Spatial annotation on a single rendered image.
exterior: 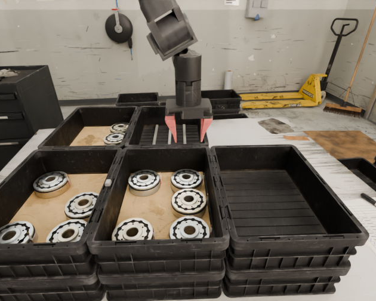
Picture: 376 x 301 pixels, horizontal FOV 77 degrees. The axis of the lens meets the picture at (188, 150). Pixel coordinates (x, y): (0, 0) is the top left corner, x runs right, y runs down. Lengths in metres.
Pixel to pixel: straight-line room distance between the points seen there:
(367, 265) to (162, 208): 0.62
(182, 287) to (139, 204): 0.26
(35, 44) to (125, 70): 1.23
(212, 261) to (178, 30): 0.49
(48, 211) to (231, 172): 0.60
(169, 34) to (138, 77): 3.47
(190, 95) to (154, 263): 0.38
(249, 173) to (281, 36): 3.58
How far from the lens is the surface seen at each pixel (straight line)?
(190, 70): 0.50
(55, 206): 0.83
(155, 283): 0.66
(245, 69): 4.18
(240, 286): 0.70
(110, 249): 0.55
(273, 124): 1.60
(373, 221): 1.08
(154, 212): 0.72
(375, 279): 0.91
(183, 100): 0.52
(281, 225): 0.73
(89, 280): 0.65
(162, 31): 0.49
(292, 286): 0.74
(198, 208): 0.68
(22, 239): 0.73
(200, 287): 0.66
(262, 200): 0.79
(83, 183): 0.89
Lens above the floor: 1.34
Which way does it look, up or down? 31 degrees down
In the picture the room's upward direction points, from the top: straight up
